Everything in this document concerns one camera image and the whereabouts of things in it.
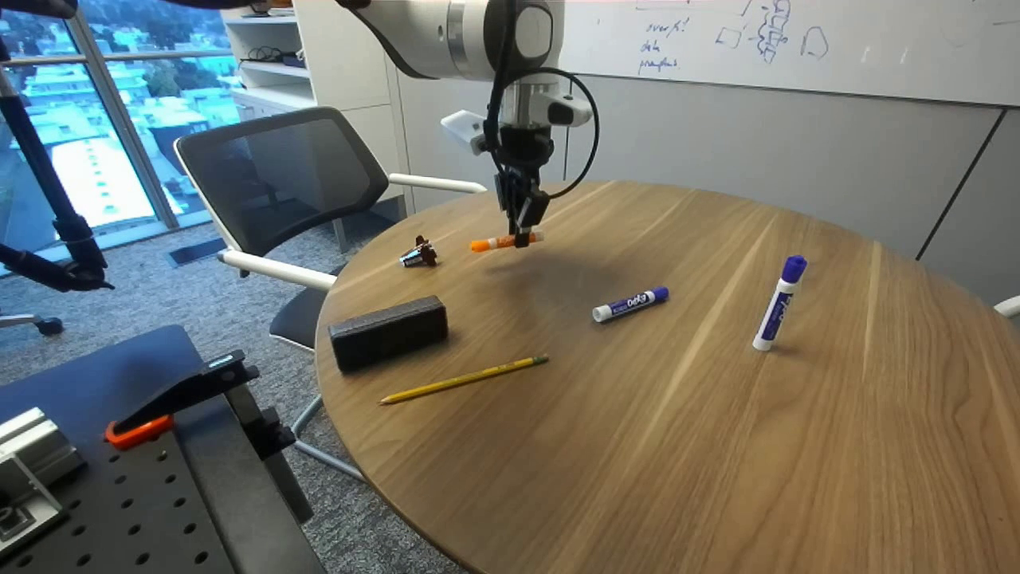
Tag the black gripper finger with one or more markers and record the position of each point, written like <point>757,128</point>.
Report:
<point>532,217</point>
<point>506,207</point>

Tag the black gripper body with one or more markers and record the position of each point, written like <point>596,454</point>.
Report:
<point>520,156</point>

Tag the orange yellow marker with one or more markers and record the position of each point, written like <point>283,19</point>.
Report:
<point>494,245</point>

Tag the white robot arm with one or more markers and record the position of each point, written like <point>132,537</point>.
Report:
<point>458,36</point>

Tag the blue marker with white cap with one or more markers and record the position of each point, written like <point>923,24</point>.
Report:
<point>629,304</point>

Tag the black metal binder clip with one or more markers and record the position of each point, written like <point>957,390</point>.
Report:
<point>419,252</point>

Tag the black rectangular eraser block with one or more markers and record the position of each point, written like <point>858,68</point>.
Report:
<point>386,332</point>

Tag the yellow pencil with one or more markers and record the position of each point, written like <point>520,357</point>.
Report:
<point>464,381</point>

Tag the grey mesh office chair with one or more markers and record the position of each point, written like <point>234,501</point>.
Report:
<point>282,181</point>

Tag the white glue stick blue cap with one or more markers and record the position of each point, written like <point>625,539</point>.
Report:
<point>778,304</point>

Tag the white shelf unit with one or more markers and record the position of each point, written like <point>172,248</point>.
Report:
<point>272,65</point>

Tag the white whiteboard with writing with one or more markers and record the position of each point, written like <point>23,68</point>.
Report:
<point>806,42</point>

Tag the grey window mullion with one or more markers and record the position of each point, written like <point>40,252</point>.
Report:
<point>120,115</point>

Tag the white chair armrest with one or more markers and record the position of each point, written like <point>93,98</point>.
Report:
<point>1007,306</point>

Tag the grey chair leg with caster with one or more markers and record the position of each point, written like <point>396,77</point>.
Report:
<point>34,324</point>

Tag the black perforated breadboard table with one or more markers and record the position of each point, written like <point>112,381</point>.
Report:
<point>114,513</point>

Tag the silver aluminium extrusion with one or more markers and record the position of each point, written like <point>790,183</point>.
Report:
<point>26,466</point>

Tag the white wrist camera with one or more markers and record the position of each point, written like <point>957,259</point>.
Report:
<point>464,128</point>

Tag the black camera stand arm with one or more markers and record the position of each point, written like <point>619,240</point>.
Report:
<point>51,213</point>

